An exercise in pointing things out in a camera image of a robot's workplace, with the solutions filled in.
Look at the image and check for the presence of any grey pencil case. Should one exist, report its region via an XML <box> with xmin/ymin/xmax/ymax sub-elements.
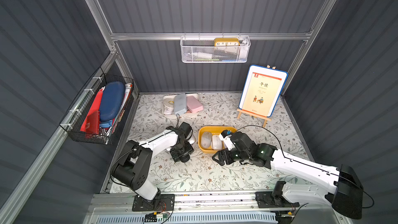
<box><xmin>174</xmin><ymin>93</ymin><xmax>187</xmax><ymax>115</ymax></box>

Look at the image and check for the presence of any wooden easel stand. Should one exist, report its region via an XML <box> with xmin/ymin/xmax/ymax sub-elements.
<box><xmin>236</xmin><ymin>65</ymin><xmax>277</xmax><ymax>128</ymax></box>

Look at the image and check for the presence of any blue oval case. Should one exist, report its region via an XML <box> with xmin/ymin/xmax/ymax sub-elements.
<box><xmin>99</xmin><ymin>82</ymin><xmax>125</xmax><ymax>122</ymax></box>

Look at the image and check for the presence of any grey mouse row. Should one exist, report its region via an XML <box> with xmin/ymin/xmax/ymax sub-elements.
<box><xmin>201</xmin><ymin>132</ymin><xmax>212</xmax><ymax>149</ymax></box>

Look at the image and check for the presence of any white mouse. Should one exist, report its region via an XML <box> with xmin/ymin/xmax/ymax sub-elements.
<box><xmin>211</xmin><ymin>135</ymin><xmax>223</xmax><ymax>150</ymax></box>

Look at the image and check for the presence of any yellow plastic storage box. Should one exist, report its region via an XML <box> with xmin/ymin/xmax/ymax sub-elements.
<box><xmin>198</xmin><ymin>125</ymin><xmax>237</xmax><ymax>154</ymax></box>

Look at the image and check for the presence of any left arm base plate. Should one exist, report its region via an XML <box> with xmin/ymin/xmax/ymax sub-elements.
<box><xmin>132</xmin><ymin>194</ymin><xmax>175</xmax><ymax>212</ymax></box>

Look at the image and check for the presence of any red folder in basket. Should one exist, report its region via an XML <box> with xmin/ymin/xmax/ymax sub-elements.
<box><xmin>80</xmin><ymin>87</ymin><xmax>105</xmax><ymax>135</ymax></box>

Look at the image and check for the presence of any yellow clock in basket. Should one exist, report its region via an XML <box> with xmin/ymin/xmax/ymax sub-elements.
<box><xmin>214</xmin><ymin>37</ymin><xmax>240</xmax><ymax>47</ymax></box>

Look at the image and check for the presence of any silver mouse beside box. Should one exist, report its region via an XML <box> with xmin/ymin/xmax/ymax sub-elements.
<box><xmin>188</xmin><ymin>134</ymin><xmax>197</xmax><ymax>145</ymax></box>

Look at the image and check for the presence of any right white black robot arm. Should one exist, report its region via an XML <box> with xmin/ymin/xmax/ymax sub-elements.
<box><xmin>212</xmin><ymin>130</ymin><xmax>364</xmax><ymax>220</ymax></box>

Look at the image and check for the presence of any book on blue board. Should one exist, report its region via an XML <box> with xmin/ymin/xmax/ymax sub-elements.
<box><xmin>238</xmin><ymin>64</ymin><xmax>289</xmax><ymax>118</ymax></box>

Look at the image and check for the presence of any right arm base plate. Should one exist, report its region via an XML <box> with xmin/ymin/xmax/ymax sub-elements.
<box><xmin>255</xmin><ymin>191</ymin><xmax>300</xmax><ymax>209</ymax></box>

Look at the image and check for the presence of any black mouse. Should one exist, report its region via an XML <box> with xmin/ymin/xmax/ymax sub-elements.
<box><xmin>179</xmin><ymin>154</ymin><xmax>190</xmax><ymax>163</ymax></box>

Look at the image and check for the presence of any aluminium front rail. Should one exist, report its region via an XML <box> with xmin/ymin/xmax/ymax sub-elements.
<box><xmin>90</xmin><ymin>189</ymin><xmax>340</xmax><ymax>214</ymax></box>

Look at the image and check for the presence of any white tray with tape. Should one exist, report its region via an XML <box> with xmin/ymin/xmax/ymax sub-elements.
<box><xmin>162</xmin><ymin>95</ymin><xmax>197</xmax><ymax>118</ymax></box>

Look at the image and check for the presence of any black wire wall basket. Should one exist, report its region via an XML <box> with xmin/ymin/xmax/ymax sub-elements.
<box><xmin>60</xmin><ymin>69</ymin><xmax>134</xmax><ymax>145</ymax></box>

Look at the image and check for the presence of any pink box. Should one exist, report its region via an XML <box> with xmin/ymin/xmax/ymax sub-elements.
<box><xmin>187</xmin><ymin>96</ymin><xmax>204</xmax><ymax>113</ymax></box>

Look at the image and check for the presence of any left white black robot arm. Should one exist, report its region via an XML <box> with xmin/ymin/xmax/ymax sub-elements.
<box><xmin>110</xmin><ymin>122</ymin><xmax>195</xmax><ymax>201</ymax></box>

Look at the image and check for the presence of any white wire mesh basket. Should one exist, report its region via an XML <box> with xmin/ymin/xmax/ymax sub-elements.
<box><xmin>180</xmin><ymin>35</ymin><xmax>251</xmax><ymax>63</ymax></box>

